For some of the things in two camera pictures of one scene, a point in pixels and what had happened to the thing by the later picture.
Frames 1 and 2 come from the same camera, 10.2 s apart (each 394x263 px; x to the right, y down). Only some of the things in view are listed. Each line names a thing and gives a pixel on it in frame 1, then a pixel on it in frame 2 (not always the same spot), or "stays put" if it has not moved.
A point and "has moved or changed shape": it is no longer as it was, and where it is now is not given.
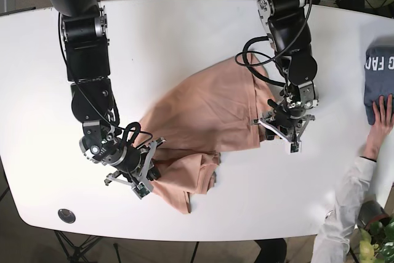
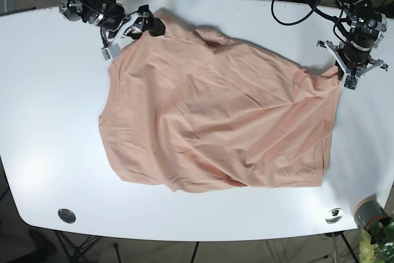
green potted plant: x=377 y=246 stays put
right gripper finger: x=140 y=189 to x=121 y=42
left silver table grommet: x=66 y=215 stays put
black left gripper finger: x=285 y=136 to x=332 y=48
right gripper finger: x=152 y=171 to x=155 y=26
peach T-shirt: x=194 y=116 has moved or changed shape
